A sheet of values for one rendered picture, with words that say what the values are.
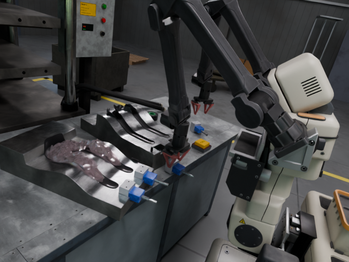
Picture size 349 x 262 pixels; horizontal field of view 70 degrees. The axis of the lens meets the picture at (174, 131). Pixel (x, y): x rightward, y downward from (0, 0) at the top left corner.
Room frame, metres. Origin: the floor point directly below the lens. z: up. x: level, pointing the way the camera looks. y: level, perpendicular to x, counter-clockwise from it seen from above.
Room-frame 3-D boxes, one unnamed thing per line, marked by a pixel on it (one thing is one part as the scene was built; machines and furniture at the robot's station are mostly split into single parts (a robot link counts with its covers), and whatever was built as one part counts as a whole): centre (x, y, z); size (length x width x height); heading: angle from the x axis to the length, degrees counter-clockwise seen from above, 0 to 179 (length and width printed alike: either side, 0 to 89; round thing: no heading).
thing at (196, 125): (1.38, -0.15, 0.83); 0.13 x 0.05 x 0.05; 38
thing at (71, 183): (0.79, 0.32, 0.85); 0.50 x 0.26 x 0.11; 75
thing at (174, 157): (0.91, -0.01, 0.89); 0.07 x 0.07 x 0.09; 60
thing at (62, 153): (0.79, 0.32, 0.90); 0.26 x 0.18 x 0.08; 75
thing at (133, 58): (7.04, 1.80, 0.06); 1.24 x 0.87 x 0.11; 72
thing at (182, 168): (0.91, -0.06, 0.83); 0.13 x 0.05 x 0.05; 60
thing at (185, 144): (0.93, -0.03, 0.96); 0.10 x 0.07 x 0.07; 150
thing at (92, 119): (1.14, 0.21, 0.87); 0.50 x 0.26 x 0.14; 58
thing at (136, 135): (1.12, 0.20, 0.92); 0.35 x 0.16 x 0.09; 58
